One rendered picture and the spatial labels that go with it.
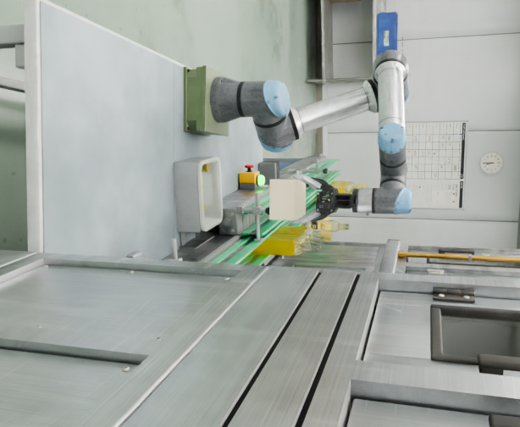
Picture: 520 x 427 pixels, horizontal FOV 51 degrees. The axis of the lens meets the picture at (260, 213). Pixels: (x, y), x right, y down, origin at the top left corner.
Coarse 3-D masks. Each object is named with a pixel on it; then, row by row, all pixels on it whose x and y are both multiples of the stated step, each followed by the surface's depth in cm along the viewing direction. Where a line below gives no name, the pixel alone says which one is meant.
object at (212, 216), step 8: (208, 160) 172; (216, 160) 179; (200, 168) 166; (216, 168) 182; (200, 176) 167; (208, 176) 183; (216, 176) 182; (200, 184) 167; (208, 184) 183; (216, 184) 183; (200, 192) 168; (208, 192) 184; (216, 192) 183; (200, 200) 168; (208, 200) 185; (216, 200) 184; (200, 208) 169; (208, 208) 185; (216, 208) 185; (200, 216) 170; (208, 216) 185; (216, 216) 185; (208, 224) 177; (216, 224) 180
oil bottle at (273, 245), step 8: (272, 240) 193; (280, 240) 192; (288, 240) 192; (296, 240) 191; (256, 248) 195; (264, 248) 194; (272, 248) 193; (280, 248) 192; (288, 248) 192; (296, 248) 191
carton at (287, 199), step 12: (276, 180) 161; (288, 180) 160; (300, 180) 167; (276, 192) 161; (288, 192) 160; (300, 192) 167; (276, 204) 162; (288, 204) 161; (300, 204) 168; (276, 216) 162; (288, 216) 161; (300, 216) 168
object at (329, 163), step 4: (328, 160) 344; (332, 160) 346; (336, 160) 343; (320, 164) 322; (324, 164) 325; (328, 164) 321; (332, 164) 323; (320, 168) 309; (324, 168) 306; (328, 168) 310; (312, 176) 273; (316, 176) 277; (268, 196) 220; (260, 200) 211; (264, 200) 211; (268, 200) 212; (260, 204) 204; (264, 204) 204; (268, 204) 202
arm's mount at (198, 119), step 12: (192, 72) 175; (204, 72) 172; (216, 72) 179; (192, 84) 173; (204, 84) 172; (192, 96) 174; (204, 96) 172; (192, 108) 174; (204, 108) 172; (192, 120) 174; (204, 120) 173; (192, 132) 179; (204, 132) 181; (216, 132) 182; (228, 132) 192
